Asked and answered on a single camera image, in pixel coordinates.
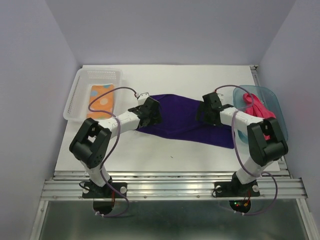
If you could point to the blue plastic tub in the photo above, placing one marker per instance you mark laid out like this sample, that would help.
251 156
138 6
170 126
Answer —
268 99

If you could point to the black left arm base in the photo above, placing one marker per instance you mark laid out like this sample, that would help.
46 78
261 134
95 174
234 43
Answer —
104 198

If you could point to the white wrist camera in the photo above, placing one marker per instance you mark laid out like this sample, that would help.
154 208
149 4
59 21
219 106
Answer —
141 98
220 95

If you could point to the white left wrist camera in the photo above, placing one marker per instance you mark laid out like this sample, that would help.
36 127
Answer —
141 98

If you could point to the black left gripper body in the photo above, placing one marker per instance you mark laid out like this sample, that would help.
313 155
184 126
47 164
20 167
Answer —
155 118

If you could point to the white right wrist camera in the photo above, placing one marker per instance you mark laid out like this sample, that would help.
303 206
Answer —
220 95

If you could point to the aluminium mounting rail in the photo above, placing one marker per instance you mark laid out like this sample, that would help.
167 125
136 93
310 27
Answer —
162 186

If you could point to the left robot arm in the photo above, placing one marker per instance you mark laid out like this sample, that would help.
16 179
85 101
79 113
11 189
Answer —
90 144

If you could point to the orange polka dot towel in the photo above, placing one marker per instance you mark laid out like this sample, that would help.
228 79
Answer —
104 103

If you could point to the pink towel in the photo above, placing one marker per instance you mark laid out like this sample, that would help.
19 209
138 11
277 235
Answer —
255 107

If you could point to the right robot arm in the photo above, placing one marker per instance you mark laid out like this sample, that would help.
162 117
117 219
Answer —
266 141

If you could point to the purple towel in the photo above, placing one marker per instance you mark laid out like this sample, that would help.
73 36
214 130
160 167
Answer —
179 122

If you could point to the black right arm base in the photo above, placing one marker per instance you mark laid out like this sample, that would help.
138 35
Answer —
239 194

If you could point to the white plastic basket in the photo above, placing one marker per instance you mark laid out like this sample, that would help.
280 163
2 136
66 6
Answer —
89 83

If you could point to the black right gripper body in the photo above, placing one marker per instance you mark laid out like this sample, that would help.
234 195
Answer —
206 117

